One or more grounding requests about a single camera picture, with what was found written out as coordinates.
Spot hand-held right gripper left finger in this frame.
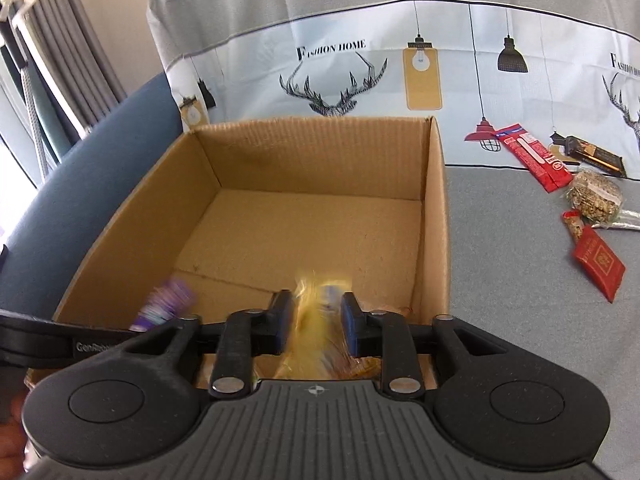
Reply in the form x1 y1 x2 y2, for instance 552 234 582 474
125 289 296 401

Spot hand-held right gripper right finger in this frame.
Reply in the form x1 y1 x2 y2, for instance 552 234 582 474
341 291 507 398

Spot yellow snack packet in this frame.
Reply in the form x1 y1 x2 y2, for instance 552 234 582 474
272 274 353 381

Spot cardboard box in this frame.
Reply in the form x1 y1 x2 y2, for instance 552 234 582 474
25 116 451 396

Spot purple snack packet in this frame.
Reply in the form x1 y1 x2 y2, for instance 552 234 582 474
129 277 195 332

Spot red snack packet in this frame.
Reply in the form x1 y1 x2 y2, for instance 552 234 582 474
494 124 572 194

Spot dark red patterned packet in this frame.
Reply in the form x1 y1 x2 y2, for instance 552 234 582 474
572 227 627 304

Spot clear grain bar packet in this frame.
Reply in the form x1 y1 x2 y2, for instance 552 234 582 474
564 170 640 233

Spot dark brown biscuit packet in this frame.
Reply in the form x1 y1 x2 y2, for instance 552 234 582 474
549 131 627 179

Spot blue sofa armrest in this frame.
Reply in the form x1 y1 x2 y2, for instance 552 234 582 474
0 71 183 321

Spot printed grey cloth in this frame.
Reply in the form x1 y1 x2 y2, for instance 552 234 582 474
145 0 640 467

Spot braided steamer hose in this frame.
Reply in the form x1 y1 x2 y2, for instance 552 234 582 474
0 20 48 178

